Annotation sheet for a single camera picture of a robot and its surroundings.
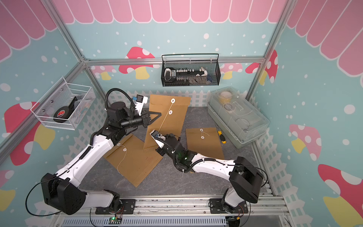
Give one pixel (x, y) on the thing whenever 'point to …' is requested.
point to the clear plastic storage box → (234, 117)
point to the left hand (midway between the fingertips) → (160, 116)
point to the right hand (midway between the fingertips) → (156, 137)
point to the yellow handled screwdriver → (221, 137)
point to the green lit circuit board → (113, 220)
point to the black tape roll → (62, 114)
